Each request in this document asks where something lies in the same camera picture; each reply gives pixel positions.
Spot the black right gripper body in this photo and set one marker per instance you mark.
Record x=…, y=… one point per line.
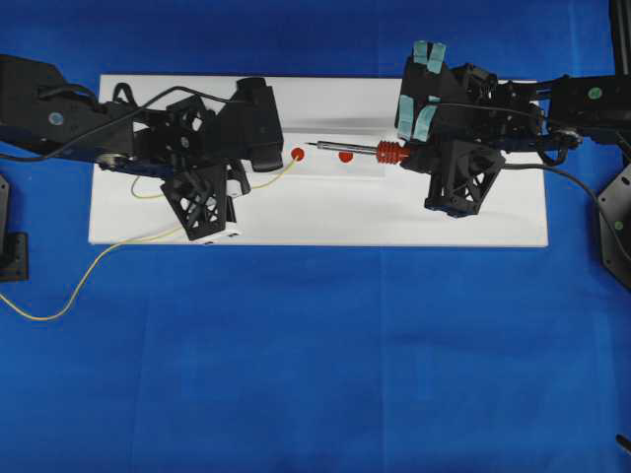
x=476, y=105

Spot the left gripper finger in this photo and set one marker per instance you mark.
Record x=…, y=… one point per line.
x=249, y=127
x=202, y=199

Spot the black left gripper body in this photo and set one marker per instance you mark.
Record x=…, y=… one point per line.
x=195, y=151

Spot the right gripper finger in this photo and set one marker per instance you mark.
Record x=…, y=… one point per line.
x=461, y=175
x=428, y=93

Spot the red handled soldering iron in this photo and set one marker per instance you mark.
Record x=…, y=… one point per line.
x=365, y=149

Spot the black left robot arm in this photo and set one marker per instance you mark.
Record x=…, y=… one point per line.
x=51, y=118

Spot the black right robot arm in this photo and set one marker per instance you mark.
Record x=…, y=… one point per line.
x=597, y=108

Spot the small white raised plate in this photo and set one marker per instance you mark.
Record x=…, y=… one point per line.
x=322, y=163

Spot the large white base board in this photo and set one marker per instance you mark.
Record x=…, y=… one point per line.
x=301, y=210

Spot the black object bottom right edge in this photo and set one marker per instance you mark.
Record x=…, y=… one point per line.
x=624, y=443

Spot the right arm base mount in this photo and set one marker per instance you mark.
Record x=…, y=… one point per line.
x=614, y=227

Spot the black frame post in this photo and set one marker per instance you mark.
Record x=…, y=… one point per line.
x=619, y=19

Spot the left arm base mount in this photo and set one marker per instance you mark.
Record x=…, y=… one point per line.
x=14, y=253

